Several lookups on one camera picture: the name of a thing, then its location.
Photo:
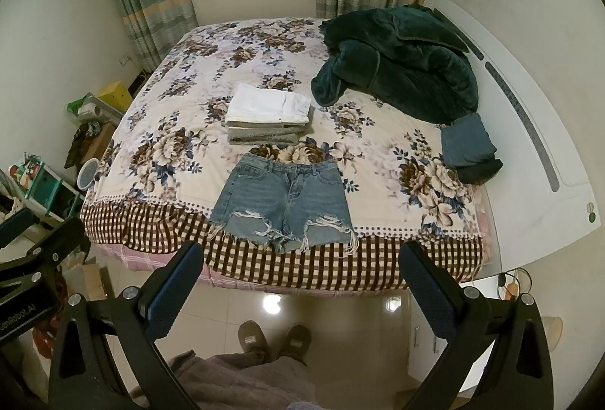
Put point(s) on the floral bed sheet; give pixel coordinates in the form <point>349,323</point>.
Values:
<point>170,157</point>

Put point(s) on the white bed headboard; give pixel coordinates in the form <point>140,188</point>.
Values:
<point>541,200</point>

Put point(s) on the black folded garment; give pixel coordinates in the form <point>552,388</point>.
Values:
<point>479,173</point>

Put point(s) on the grey trouser leg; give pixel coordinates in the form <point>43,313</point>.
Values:
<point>244,381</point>

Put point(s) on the dark green fleece blanket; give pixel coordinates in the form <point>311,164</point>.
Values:
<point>405,56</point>

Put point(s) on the grey folded pants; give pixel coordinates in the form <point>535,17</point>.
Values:
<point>253,126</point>

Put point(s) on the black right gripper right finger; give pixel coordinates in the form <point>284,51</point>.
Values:
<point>518,373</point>

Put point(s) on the blue folded jeans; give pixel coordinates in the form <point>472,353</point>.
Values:
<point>466,143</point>

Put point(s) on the yellow box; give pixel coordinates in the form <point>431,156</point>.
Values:
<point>116,95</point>

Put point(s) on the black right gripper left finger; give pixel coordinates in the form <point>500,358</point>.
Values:
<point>84,373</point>

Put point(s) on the right brown slipper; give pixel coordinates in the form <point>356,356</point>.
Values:
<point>296,343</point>

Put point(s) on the teal white shelf rack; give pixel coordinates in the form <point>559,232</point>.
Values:
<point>47,194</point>

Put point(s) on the blue denim frayed shorts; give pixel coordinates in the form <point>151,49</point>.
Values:
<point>286,206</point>

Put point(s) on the white round bin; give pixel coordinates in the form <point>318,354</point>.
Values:
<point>88,174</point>

